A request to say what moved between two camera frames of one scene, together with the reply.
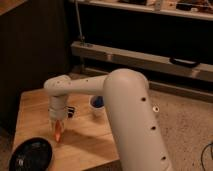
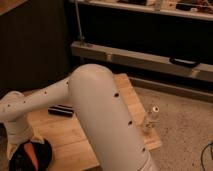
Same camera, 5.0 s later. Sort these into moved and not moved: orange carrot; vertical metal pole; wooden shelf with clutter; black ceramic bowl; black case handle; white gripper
Moved: orange carrot; white gripper
Not moved: wooden shelf with clutter; vertical metal pole; black ceramic bowl; black case handle
